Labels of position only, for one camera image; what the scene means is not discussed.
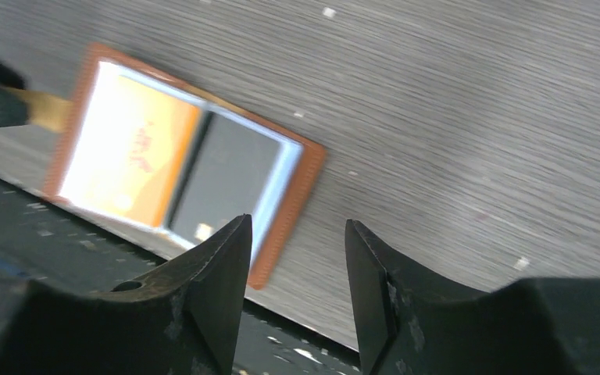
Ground brown card holder wallet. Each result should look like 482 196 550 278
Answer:
16 43 327 289

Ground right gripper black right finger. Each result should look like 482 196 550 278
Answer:
345 220 600 374

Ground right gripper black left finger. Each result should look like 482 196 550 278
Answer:
0 214 252 374

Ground orange VIP credit card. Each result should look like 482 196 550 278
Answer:
58 69 205 227

